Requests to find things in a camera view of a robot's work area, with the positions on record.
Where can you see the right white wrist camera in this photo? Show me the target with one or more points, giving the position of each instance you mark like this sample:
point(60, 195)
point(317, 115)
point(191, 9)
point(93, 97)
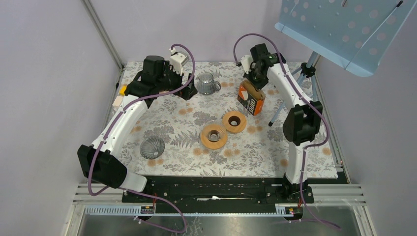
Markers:
point(247, 63)

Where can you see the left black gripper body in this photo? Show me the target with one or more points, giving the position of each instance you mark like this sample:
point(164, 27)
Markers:
point(170, 81)

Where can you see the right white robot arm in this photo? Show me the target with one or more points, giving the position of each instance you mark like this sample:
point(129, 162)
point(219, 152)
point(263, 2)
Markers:
point(304, 118)

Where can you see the floral tablecloth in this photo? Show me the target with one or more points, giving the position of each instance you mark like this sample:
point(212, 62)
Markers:
point(259, 150)

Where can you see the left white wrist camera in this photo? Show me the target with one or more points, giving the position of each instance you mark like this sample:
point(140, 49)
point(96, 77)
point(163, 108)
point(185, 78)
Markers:
point(178, 60)

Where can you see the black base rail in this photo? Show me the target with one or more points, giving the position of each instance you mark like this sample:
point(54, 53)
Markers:
point(211, 195)

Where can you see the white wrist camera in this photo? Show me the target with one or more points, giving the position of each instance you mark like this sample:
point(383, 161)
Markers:
point(247, 63)
point(178, 60)

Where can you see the blue perforated stand tray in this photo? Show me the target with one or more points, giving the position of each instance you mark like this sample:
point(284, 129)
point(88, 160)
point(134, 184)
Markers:
point(354, 34)

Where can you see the grey glass pitcher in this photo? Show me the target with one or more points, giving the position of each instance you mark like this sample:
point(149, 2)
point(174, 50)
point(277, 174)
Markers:
point(206, 84)

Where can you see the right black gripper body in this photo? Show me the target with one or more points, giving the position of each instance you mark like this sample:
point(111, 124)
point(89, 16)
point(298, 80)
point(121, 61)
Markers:
point(258, 80)

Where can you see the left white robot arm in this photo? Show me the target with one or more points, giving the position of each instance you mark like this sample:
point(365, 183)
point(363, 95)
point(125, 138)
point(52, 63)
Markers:
point(99, 161)

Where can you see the wooden ring holder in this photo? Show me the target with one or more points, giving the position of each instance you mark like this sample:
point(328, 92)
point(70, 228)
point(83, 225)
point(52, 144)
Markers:
point(211, 145)
point(234, 121)

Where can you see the yellow block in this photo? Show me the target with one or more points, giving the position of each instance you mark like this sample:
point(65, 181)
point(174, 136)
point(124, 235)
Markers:
point(122, 91)

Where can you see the clear glass dripper cone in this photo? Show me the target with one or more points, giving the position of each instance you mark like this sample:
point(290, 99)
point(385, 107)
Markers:
point(215, 135)

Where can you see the orange coffee filter box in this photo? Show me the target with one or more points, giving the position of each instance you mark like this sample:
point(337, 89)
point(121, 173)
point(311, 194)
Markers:
point(251, 98)

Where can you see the beige wooden block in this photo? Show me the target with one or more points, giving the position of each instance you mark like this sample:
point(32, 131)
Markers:
point(117, 102)

